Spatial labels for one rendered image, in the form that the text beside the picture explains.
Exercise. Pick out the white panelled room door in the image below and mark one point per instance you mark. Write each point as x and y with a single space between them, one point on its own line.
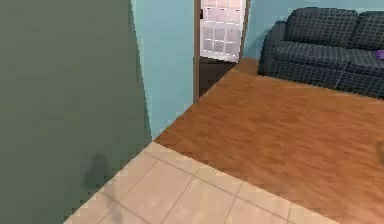
221 30

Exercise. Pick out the dark blue checked sofa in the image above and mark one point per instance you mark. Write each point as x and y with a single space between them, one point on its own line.
313 53

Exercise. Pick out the purple cushion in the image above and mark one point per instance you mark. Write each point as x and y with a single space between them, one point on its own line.
379 54

